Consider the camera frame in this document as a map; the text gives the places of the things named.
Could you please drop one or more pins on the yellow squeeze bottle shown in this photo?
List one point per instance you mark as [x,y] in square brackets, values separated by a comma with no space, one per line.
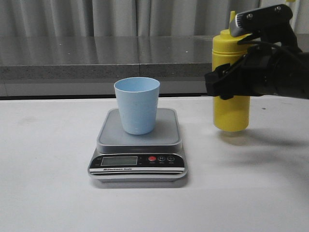
[230,115]

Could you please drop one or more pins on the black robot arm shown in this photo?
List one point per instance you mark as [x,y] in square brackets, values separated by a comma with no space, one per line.
[291,75]

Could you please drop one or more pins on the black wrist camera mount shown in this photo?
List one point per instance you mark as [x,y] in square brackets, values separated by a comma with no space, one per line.
[270,24]

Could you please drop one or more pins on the grey curtain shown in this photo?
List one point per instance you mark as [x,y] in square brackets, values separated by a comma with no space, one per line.
[88,18]

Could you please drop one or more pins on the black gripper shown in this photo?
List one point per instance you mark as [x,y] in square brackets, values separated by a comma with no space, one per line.
[250,75]

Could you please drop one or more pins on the light blue plastic cup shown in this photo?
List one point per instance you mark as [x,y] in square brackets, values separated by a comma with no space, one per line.
[137,99]

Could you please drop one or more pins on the grey stone counter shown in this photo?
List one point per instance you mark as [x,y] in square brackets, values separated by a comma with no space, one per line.
[60,67]

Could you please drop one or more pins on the silver digital kitchen scale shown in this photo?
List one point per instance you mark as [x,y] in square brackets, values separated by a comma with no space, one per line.
[152,160]

